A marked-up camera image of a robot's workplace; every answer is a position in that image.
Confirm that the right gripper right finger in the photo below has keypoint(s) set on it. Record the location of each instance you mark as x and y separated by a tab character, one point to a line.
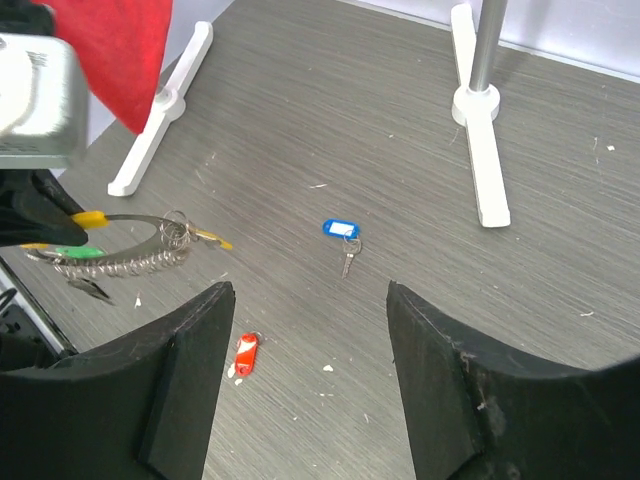
477	408

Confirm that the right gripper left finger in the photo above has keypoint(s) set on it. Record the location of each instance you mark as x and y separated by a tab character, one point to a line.
138	407

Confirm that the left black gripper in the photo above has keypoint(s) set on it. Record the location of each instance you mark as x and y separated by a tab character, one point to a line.
35	208

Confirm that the large keyring with yellow handle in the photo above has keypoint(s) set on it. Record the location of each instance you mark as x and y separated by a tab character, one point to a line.
168	247

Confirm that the red key tag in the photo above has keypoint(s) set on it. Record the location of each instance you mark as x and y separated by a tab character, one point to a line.
246	353

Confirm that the red shirt on hanger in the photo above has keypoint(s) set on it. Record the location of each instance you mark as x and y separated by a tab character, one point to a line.
121	46

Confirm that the blue tag key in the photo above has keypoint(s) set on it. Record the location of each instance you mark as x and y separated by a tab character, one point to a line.
348	232

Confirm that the metal clothes rack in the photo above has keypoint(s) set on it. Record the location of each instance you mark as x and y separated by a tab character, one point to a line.
475	106

